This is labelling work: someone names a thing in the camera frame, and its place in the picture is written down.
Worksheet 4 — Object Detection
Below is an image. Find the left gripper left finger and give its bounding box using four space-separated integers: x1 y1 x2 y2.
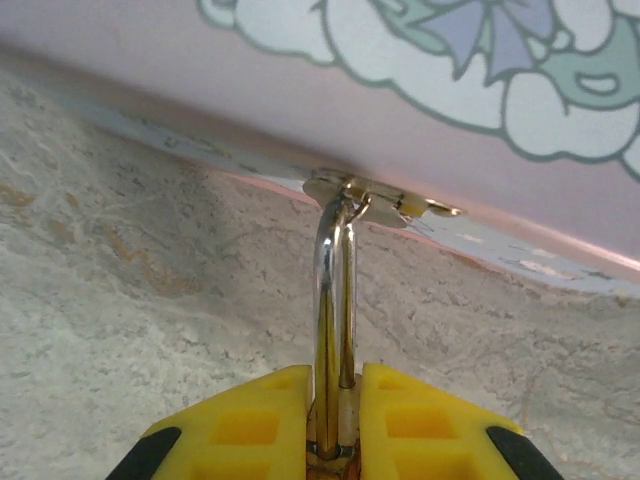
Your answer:
104 363 313 480

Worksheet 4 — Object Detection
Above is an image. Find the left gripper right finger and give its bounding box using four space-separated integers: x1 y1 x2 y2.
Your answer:
357 361 571 480

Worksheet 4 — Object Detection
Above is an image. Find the lavender cartoon tin box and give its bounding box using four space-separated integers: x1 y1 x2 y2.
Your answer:
0 0 640 301

